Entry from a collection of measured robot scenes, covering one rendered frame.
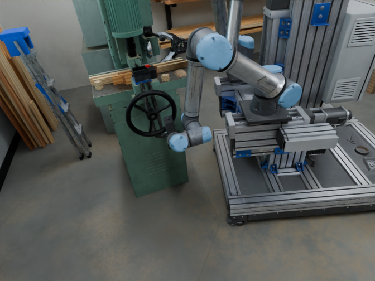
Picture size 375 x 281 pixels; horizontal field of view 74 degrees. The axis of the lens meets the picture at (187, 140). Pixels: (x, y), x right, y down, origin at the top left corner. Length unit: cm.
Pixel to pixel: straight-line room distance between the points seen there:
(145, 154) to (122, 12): 89
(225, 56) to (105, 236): 146
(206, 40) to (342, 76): 90
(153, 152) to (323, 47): 119
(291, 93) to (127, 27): 91
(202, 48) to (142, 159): 108
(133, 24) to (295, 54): 87
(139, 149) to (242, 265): 97
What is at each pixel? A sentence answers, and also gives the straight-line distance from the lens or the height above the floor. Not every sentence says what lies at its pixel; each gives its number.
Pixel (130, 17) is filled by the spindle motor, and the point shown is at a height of 126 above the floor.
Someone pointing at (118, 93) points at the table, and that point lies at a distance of 152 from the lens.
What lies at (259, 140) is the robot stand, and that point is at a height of 66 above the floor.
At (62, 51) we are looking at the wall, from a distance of 399.
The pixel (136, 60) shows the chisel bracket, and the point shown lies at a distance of 159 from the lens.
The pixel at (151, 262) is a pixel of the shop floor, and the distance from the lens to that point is 174.
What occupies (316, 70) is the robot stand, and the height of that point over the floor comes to 95.
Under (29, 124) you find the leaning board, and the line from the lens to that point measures 285.
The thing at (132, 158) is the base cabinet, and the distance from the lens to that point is 178.
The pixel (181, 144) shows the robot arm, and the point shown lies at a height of 86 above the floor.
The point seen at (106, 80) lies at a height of 92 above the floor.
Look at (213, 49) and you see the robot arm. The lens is 91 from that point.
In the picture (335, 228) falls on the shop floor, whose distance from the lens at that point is 199.
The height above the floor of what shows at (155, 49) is 100.
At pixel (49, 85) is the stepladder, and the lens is 230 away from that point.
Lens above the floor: 153
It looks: 38 degrees down
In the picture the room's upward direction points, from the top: 5 degrees counter-clockwise
